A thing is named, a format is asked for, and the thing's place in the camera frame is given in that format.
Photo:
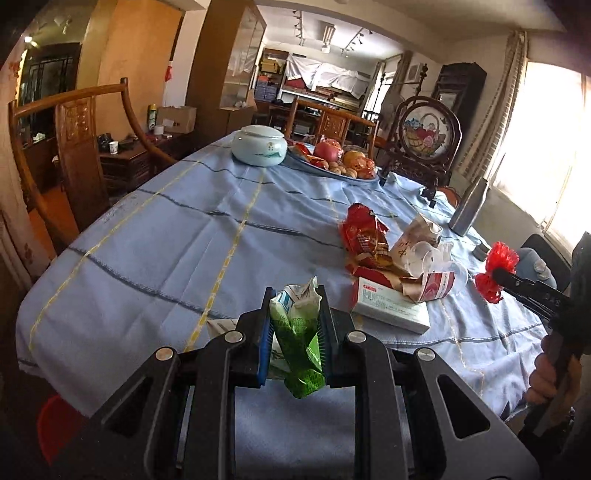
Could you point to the red plastic wrapper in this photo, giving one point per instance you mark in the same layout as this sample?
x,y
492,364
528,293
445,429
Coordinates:
x,y
503,256

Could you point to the person's right hand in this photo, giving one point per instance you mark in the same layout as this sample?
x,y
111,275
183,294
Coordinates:
x,y
542,378

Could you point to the small white cup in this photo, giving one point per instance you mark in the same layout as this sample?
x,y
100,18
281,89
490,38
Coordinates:
x,y
114,147

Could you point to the carved wooden chair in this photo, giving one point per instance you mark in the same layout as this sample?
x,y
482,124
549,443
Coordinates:
x,y
332,124

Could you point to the beige paper scrap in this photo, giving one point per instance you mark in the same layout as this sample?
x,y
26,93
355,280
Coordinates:
x,y
221,328

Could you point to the pale blue ceramic lidded jar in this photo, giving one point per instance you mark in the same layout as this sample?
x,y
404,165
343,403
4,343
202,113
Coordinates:
x,y
258,147

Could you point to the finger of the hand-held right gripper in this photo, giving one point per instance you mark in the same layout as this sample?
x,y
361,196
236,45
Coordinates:
x,y
535,293

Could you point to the curved wooden armchair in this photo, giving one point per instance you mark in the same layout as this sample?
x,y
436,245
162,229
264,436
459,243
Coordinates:
x,y
78,152

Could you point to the crumpled red snack bag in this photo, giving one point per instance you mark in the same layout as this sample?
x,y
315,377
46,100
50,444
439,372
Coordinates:
x,y
364,235

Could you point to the steel bottle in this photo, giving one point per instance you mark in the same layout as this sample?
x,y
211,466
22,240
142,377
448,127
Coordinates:
x,y
466,212

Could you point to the orange fruit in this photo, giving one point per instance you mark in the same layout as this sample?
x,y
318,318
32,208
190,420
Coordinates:
x,y
352,159

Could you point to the pile of walnuts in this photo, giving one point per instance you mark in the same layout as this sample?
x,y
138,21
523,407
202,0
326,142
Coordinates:
x,y
344,171

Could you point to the clear plastic cup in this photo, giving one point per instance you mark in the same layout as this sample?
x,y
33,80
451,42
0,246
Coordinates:
x,y
434,263

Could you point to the grey blue bag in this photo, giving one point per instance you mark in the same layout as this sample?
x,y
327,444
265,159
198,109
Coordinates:
x,y
535,267

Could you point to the green white carton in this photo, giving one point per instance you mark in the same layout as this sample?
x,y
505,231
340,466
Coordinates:
x,y
295,332

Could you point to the pink floral curtain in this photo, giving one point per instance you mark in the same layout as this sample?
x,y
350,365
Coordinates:
x,y
14,184

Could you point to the beige window curtain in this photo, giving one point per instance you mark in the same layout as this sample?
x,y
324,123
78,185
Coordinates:
x,y
498,101

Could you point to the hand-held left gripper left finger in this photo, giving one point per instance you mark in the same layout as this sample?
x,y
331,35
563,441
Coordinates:
x,y
264,344

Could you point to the green spray can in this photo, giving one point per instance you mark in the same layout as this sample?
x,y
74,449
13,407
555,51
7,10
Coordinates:
x,y
152,117

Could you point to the red hanging ornament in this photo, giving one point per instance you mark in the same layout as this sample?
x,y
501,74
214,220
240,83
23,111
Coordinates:
x,y
169,74

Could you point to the round embroidered table screen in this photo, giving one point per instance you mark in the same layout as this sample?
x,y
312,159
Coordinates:
x,y
425,131

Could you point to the blue checked tablecloth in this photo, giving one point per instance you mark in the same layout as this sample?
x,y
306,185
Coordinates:
x,y
184,240

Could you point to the crumpled beige paper cup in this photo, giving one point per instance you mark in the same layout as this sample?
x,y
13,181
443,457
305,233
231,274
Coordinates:
x,y
422,230

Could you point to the red apple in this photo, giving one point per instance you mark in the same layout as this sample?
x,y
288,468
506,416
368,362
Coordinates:
x,y
328,151

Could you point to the red bucket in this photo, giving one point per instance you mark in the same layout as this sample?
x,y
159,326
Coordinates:
x,y
57,429

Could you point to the white cloth sheet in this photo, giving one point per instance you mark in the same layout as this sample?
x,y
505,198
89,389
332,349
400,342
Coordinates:
x,y
323,74

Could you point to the red white paper box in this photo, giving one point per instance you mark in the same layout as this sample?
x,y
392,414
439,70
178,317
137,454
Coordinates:
x,y
436,286

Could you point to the white medicine box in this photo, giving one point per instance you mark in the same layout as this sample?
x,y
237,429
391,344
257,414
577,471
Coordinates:
x,y
392,307

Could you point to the cardboard box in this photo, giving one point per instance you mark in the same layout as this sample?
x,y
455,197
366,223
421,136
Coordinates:
x,y
178,119

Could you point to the dark wooden side cabinet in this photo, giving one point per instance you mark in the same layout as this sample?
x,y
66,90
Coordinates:
x,y
134,166

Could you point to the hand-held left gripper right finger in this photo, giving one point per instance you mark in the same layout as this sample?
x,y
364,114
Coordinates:
x,y
325,344

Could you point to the blue fruit plate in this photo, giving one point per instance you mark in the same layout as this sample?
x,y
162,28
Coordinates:
x,y
318,170

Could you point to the tall glass door cabinet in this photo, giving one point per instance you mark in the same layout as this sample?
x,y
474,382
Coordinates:
x,y
217,69

